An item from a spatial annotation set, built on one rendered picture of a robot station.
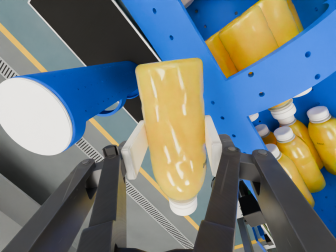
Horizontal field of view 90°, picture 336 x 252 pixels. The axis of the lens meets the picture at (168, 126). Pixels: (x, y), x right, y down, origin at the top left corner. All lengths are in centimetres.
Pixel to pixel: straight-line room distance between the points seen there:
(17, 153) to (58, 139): 219
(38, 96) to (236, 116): 57
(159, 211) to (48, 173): 152
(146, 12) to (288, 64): 21
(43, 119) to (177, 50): 52
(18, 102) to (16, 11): 149
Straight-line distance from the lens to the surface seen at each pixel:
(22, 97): 71
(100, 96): 77
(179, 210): 25
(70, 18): 164
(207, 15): 53
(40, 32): 201
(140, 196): 229
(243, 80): 26
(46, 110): 66
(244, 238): 117
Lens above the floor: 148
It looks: 64 degrees down
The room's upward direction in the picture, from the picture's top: 159 degrees counter-clockwise
